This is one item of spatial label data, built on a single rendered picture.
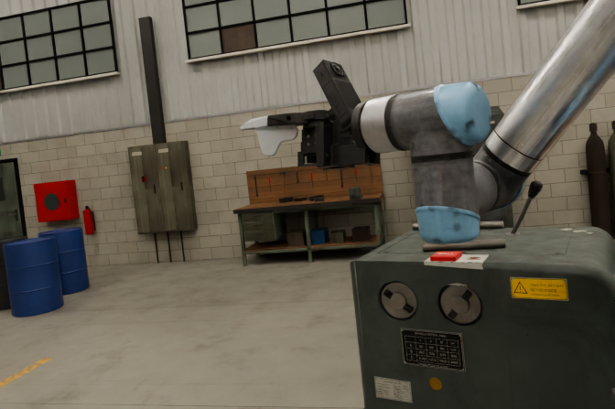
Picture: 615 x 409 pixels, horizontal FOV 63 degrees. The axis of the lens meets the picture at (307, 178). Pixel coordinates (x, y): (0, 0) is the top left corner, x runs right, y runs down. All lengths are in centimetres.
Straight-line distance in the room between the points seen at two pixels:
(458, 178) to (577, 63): 20
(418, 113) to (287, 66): 767
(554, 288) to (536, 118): 55
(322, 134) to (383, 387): 82
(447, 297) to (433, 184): 65
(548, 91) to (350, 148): 26
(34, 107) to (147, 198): 296
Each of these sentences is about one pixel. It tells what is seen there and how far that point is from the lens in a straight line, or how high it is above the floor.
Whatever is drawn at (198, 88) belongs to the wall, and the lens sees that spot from 877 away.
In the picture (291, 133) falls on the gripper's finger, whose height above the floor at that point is 157.
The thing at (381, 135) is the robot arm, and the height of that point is 154.
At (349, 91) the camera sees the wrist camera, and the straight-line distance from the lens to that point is 74.
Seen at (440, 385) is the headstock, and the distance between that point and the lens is 132.
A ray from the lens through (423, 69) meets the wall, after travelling 792.
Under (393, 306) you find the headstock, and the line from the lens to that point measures 128.
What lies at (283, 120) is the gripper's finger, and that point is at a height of 158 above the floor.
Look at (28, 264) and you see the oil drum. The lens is 691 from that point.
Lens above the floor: 153
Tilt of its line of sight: 2 degrees down
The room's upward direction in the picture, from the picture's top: 6 degrees counter-clockwise
